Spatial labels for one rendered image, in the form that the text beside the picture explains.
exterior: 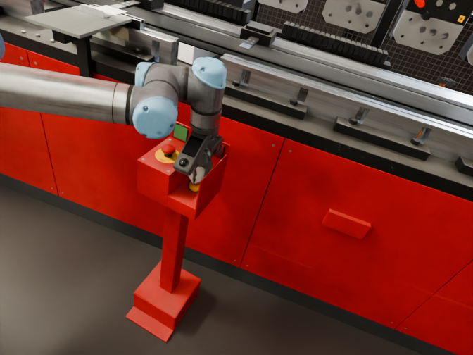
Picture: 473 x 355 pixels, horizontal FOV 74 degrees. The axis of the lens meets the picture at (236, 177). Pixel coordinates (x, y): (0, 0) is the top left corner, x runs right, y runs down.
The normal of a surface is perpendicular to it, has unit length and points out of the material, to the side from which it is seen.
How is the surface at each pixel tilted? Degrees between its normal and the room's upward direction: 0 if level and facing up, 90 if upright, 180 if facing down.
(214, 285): 0
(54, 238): 0
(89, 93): 47
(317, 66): 90
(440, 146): 90
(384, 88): 90
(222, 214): 90
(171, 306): 0
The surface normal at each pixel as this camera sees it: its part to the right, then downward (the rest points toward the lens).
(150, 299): 0.20, -0.75
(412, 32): -0.30, 0.56
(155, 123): 0.08, 0.66
